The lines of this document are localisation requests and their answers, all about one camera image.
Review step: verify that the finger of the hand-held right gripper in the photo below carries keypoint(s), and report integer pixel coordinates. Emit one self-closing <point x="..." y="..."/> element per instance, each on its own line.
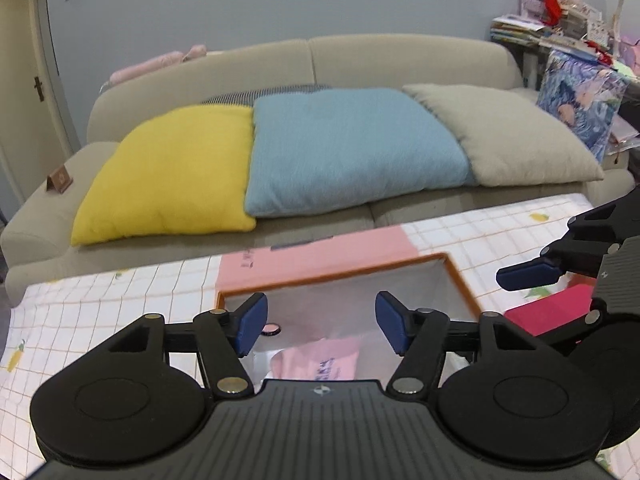
<point x="530" y="273"/>
<point x="580" y="332"/>

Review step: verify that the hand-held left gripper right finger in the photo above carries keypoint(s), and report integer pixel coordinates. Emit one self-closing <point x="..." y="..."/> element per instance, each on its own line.
<point x="392" y="322"/>

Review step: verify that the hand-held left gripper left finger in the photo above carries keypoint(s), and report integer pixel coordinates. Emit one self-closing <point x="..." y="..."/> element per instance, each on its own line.
<point x="250" y="322"/>

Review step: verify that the pink storage box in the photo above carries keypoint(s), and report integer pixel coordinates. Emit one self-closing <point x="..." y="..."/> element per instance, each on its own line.
<point x="350" y="292"/>

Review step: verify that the pink cloth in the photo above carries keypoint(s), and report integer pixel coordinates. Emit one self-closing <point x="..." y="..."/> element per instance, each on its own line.
<point x="310" y="360"/>

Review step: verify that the red storage box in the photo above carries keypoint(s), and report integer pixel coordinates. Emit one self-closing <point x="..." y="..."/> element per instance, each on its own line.
<point x="550" y="310"/>

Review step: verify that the pink flat lid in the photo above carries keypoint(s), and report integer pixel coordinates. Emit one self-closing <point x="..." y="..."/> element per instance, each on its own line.
<point x="325" y="255"/>

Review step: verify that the checked lemon print tablecloth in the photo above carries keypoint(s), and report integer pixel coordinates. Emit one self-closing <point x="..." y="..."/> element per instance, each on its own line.
<point x="125" y="295"/>

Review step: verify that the grey-green pillow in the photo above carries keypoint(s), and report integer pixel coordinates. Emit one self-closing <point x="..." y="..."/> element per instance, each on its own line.
<point x="515" y="135"/>

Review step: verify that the pink plastic folder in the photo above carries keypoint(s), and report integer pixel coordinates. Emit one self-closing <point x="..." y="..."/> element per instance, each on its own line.
<point x="622" y="132"/>

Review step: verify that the yellow pillow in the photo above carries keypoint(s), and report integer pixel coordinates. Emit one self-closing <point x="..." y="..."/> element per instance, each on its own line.
<point x="165" y="175"/>

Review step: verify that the light blue pillow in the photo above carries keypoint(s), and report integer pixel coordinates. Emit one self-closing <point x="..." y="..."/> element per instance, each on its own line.
<point x="350" y="150"/>

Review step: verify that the blue printed bag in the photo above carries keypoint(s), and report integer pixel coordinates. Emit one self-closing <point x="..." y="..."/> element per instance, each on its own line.
<point x="580" y="100"/>

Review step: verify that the white desk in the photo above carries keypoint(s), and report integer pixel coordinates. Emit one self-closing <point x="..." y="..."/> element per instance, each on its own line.
<point x="531" y="70"/>

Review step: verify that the grey striped cushion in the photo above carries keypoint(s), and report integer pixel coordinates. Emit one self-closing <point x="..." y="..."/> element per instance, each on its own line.
<point x="265" y="94"/>

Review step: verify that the small brown stand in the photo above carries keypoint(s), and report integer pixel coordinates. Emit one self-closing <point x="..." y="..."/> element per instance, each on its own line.
<point x="61" y="180"/>

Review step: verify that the stack of books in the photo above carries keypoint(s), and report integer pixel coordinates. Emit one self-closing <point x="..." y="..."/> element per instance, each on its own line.
<point x="515" y="27"/>

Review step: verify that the beige sofa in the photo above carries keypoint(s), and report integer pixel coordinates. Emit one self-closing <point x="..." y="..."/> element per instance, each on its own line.
<point x="400" y="60"/>

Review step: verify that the white desk organizer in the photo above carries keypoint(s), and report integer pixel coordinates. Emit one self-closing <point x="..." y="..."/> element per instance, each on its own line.
<point x="575" y="12"/>

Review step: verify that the red hanging decoration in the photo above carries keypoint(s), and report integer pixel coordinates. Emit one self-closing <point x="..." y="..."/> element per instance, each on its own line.
<point x="552" y="2"/>

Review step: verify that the pink plush toy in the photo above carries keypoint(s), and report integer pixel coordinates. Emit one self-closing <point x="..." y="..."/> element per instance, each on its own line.
<point x="155" y="64"/>

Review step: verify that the cream door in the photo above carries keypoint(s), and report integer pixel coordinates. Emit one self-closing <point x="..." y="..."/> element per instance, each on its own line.
<point x="25" y="85"/>

